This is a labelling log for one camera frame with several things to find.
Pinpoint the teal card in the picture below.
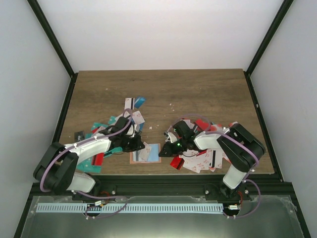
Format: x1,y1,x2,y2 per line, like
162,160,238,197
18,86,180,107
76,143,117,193
76,159,102,173

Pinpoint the white card with stripe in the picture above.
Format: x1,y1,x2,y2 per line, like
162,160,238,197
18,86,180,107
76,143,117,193
124,98,135,110

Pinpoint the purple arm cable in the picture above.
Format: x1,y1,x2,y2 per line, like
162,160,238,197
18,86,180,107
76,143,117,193
167,114,262,219
39,108,134,220

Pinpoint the blue card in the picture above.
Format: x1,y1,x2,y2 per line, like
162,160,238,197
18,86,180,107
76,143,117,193
134,96,146,109

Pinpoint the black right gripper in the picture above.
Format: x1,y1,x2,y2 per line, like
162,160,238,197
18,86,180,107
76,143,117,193
159,137,188,157

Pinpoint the black aluminium frame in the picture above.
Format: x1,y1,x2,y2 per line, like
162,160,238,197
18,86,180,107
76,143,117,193
28,0,311,238

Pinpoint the pink leather card holder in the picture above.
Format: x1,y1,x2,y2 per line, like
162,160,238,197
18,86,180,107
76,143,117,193
130,142,161,164

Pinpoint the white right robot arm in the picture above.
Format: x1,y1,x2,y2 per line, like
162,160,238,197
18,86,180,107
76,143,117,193
158,120,265,200

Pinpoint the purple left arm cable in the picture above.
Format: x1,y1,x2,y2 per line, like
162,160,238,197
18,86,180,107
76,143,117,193
39,108,134,220

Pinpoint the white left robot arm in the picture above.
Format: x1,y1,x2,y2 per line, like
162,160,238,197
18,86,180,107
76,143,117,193
33,117,145,200

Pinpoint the red card with stripe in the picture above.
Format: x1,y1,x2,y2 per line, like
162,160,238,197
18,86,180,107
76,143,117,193
170,156,184,170

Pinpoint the black membership card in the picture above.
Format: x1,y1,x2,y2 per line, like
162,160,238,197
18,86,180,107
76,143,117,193
74,131,85,142

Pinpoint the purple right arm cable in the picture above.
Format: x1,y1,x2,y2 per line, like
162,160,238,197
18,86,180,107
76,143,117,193
167,114,262,219

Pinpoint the light blue slotted rail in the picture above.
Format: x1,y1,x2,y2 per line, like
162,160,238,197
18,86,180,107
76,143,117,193
36,203,223,214

